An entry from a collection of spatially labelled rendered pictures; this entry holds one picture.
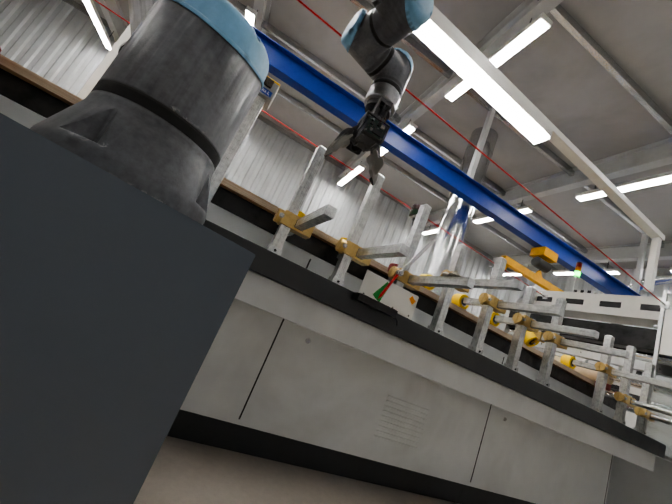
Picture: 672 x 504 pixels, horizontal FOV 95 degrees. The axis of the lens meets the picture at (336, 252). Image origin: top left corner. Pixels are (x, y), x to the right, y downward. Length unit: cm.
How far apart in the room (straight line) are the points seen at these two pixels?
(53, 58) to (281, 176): 554
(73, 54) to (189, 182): 989
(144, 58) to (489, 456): 211
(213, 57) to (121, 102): 11
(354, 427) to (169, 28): 143
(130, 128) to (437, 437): 173
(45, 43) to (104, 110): 1009
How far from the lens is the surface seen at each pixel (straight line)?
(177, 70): 42
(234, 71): 45
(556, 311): 147
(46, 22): 1076
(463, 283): 104
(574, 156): 302
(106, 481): 42
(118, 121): 40
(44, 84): 139
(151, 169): 37
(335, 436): 151
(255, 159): 892
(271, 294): 105
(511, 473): 231
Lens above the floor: 56
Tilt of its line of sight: 13 degrees up
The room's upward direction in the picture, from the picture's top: 23 degrees clockwise
